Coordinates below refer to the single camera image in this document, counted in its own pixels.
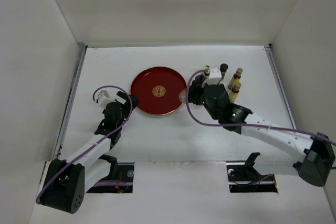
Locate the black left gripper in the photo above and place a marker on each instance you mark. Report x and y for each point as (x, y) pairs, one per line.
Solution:
(126, 106)

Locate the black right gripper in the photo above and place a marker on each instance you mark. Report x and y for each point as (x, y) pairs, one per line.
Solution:
(196, 88)

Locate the pink cap spice jar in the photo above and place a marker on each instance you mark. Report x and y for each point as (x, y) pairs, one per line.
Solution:
(182, 96)

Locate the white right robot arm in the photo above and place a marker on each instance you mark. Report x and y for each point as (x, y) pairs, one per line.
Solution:
(309, 156)

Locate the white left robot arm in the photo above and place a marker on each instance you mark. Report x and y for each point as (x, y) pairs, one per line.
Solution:
(67, 180)

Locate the cream cap salt shaker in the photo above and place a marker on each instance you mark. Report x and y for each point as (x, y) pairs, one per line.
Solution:
(206, 70)

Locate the red round lacquer tray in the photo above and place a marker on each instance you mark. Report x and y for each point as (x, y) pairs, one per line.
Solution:
(158, 90)

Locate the black cap spice jar back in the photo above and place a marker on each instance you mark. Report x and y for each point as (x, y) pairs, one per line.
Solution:
(223, 69)

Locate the short yellow oil bottle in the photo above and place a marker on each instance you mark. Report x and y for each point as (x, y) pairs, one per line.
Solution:
(234, 92)

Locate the tall yellow oil bottle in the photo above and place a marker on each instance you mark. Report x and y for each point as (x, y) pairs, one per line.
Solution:
(235, 78)

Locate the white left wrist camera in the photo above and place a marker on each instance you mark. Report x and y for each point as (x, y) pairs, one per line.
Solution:
(103, 98)

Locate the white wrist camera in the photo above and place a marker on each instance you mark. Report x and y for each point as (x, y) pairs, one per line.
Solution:
(103, 98)
(214, 76)

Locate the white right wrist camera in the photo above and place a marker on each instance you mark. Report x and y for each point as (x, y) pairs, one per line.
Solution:
(214, 76)

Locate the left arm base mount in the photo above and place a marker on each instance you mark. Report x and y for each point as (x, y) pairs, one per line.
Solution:
(120, 181)

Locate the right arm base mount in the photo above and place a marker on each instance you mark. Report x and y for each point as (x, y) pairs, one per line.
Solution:
(245, 179)

